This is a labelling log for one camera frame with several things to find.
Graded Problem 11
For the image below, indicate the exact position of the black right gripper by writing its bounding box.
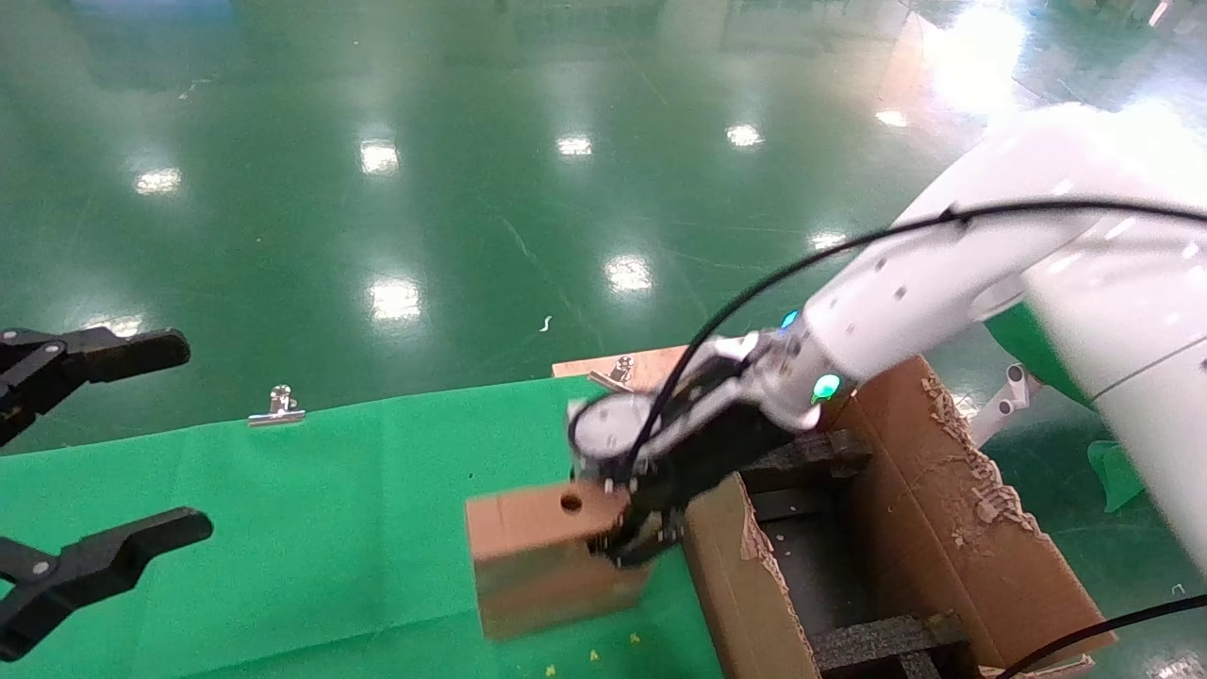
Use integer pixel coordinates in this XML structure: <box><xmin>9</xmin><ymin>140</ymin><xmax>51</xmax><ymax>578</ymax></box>
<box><xmin>611</xmin><ymin>382</ymin><xmax>793</xmax><ymax>567</ymax></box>

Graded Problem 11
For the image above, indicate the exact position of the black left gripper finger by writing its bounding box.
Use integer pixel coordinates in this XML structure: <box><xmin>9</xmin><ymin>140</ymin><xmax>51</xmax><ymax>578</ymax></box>
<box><xmin>0</xmin><ymin>507</ymin><xmax>214</xmax><ymax>661</ymax></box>
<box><xmin>0</xmin><ymin>327</ymin><xmax>191</xmax><ymax>444</ymax></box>

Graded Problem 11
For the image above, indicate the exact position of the small cardboard box with hole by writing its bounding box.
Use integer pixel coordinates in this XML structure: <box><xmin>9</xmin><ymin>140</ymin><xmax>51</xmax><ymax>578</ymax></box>
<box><xmin>465</xmin><ymin>481</ymin><xmax>652</xmax><ymax>642</ymax></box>

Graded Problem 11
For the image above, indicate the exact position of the large open cardboard carton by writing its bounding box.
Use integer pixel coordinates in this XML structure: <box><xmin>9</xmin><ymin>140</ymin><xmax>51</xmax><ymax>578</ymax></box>
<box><xmin>681</xmin><ymin>354</ymin><xmax>1118</xmax><ymax>679</ymax></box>

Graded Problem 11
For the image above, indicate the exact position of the silver binder clip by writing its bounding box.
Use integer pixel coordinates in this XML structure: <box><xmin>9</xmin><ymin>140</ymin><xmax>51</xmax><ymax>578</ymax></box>
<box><xmin>248</xmin><ymin>385</ymin><xmax>307</xmax><ymax>428</ymax></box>
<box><xmin>589</xmin><ymin>356</ymin><xmax>637</xmax><ymax>395</ymax></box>

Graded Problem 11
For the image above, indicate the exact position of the green tablecloth with yellow specks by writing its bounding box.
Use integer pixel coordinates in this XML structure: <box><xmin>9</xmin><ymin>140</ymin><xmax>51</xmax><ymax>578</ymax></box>
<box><xmin>0</xmin><ymin>375</ymin><xmax>725</xmax><ymax>679</ymax></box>

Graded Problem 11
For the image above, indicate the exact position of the black foam insert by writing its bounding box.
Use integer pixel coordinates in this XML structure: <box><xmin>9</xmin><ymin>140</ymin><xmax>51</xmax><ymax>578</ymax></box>
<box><xmin>740</xmin><ymin>429</ymin><xmax>873</xmax><ymax>482</ymax></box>
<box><xmin>809</xmin><ymin>611</ymin><xmax>972</xmax><ymax>679</ymax></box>

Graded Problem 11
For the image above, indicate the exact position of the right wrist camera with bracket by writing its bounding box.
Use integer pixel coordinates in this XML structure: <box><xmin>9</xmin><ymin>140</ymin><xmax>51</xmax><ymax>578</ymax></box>
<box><xmin>569</xmin><ymin>391</ymin><xmax>661</xmax><ymax>482</ymax></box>

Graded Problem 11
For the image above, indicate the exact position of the white metal bracket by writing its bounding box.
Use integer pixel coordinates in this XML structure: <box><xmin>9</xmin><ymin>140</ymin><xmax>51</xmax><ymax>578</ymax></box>
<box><xmin>969</xmin><ymin>363</ymin><xmax>1043</xmax><ymax>446</ymax></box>

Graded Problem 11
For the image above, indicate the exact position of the long black hanging cable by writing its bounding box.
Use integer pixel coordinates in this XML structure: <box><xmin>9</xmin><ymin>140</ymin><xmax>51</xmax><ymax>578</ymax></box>
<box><xmin>998</xmin><ymin>592</ymin><xmax>1207</xmax><ymax>679</ymax></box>

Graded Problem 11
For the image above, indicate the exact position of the black camera cable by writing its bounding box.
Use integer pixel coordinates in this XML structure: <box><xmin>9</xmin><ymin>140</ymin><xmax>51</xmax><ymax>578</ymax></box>
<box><xmin>627</xmin><ymin>196</ymin><xmax>1207</xmax><ymax>458</ymax></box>

